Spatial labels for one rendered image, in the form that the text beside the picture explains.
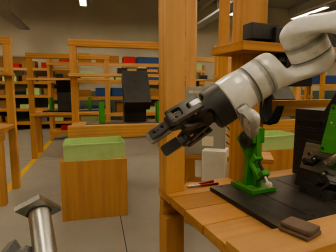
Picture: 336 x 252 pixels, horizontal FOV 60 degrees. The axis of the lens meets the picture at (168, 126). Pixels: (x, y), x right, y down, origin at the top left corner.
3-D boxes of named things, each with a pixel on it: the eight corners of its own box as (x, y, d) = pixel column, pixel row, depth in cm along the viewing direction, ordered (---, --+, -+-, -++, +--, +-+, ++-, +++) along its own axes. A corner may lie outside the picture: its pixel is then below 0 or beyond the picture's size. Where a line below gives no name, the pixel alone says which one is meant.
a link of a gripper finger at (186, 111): (196, 95, 47) (165, 115, 47) (194, 91, 45) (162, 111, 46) (205, 108, 46) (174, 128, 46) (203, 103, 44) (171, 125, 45)
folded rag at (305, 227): (277, 229, 92) (277, 220, 91) (291, 222, 96) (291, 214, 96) (308, 242, 84) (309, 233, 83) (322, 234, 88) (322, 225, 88)
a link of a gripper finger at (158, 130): (175, 117, 48) (149, 133, 48) (170, 110, 45) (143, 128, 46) (179, 124, 48) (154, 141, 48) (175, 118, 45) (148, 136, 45)
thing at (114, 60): (164, 136, 816) (164, 55, 788) (50, 141, 746) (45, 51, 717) (160, 133, 868) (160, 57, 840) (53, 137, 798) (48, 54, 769)
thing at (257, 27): (278, 40, 134) (279, 24, 133) (252, 38, 128) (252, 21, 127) (267, 42, 140) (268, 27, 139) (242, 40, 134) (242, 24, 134)
